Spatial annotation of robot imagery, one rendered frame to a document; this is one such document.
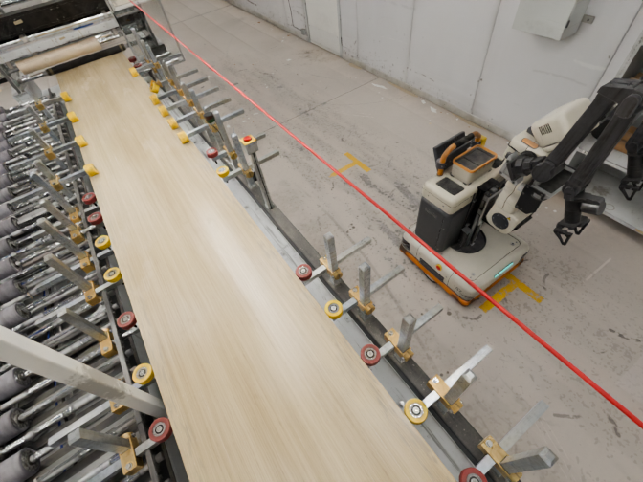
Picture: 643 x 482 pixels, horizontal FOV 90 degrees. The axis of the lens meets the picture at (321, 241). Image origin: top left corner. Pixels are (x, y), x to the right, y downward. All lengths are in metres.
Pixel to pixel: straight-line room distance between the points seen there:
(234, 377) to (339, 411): 0.43
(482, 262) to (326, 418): 1.57
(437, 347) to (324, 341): 1.15
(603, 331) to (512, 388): 0.76
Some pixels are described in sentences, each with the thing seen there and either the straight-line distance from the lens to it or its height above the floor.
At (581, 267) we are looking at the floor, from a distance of 3.08.
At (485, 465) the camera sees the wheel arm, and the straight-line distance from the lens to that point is 1.45.
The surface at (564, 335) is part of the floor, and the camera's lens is 2.71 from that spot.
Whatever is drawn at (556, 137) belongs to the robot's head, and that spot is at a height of 1.30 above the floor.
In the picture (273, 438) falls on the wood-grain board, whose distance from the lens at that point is 1.35.
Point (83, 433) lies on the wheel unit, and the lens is 1.41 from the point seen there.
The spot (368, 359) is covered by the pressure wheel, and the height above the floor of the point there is 0.90.
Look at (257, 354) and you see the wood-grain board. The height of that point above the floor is 0.90.
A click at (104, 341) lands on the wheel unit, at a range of 1.91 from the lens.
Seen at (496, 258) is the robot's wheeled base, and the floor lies 0.28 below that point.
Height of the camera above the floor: 2.21
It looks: 51 degrees down
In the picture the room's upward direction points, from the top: 10 degrees counter-clockwise
